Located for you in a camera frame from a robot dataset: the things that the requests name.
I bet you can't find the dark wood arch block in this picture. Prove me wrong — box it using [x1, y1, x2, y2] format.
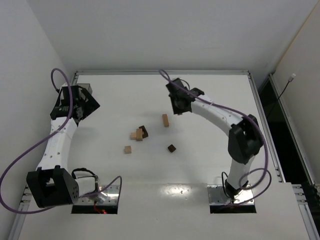
[139, 125, 149, 139]

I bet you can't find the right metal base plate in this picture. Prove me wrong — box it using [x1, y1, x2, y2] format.
[207, 184, 255, 206]

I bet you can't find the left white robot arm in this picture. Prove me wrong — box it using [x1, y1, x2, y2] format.
[26, 83, 100, 209]

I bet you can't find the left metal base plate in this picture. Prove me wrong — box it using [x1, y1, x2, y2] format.
[75, 184, 120, 207]

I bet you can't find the small light wood cube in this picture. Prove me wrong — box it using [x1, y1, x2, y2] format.
[123, 145, 132, 154]
[130, 132, 137, 140]

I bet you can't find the black wall cable with plug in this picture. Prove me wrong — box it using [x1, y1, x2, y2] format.
[267, 73, 297, 113]

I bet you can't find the grey plastic block box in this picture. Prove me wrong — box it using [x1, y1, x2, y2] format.
[77, 83, 93, 94]

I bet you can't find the small dark wood block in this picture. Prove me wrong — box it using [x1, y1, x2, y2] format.
[167, 144, 176, 153]

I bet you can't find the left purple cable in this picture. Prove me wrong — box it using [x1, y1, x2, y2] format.
[0, 67, 123, 215]

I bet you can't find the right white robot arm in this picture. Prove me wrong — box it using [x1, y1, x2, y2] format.
[166, 78, 263, 199]

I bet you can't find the metal base plate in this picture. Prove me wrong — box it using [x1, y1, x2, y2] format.
[207, 184, 255, 206]
[75, 184, 120, 207]

